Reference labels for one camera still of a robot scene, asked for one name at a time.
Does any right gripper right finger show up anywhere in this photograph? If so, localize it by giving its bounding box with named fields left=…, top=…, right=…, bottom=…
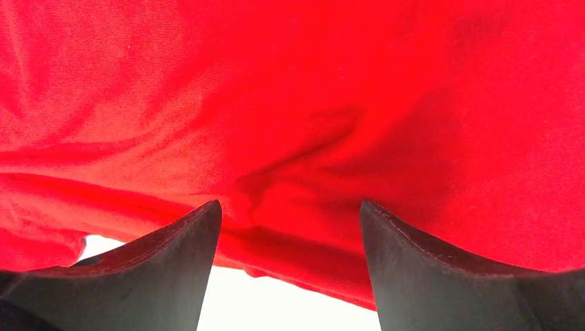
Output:
left=359, top=201, right=584, bottom=330

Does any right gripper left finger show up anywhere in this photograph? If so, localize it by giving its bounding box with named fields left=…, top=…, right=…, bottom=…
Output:
left=1, top=201, right=222, bottom=330

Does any red t-shirt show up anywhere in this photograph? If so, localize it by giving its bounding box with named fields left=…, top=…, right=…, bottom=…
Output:
left=1, top=1, right=584, bottom=309

